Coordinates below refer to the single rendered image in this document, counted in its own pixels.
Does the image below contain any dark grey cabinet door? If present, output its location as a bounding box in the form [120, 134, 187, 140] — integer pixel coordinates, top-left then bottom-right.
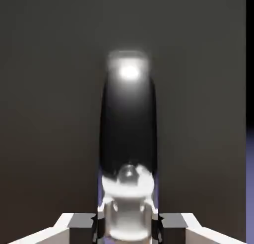
[0, 0, 247, 244]

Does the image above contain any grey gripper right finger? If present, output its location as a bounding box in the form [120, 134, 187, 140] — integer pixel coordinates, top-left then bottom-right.
[157, 212, 248, 244]

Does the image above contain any shiny dark curved metal handle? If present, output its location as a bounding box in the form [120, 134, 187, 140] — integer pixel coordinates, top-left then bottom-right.
[97, 50, 159, 244]

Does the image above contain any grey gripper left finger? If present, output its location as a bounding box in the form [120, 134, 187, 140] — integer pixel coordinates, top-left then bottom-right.
[7, 212, 98, 244]

